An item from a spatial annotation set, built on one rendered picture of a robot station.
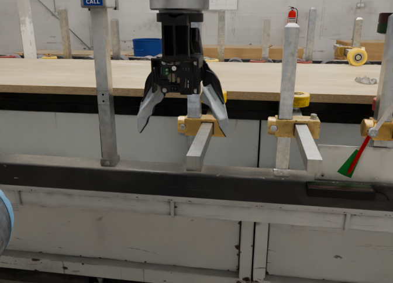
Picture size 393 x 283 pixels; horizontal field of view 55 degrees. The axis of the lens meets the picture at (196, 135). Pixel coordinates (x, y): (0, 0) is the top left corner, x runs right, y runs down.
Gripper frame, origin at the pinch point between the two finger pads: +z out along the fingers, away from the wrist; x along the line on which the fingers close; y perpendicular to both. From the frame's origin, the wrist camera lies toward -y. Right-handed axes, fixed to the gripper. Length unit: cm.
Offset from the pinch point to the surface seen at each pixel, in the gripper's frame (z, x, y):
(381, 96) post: 0, 45, -38
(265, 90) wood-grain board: 4, 17, -60
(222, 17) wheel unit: -18, -3, -148
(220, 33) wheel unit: -9, -3, -148
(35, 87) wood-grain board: 5, -61, -59
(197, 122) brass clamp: 8.9, -2.1, -38.3
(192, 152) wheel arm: 8.8, -0.5, -14.4
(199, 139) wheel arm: 8.8, -0.1, -23.7
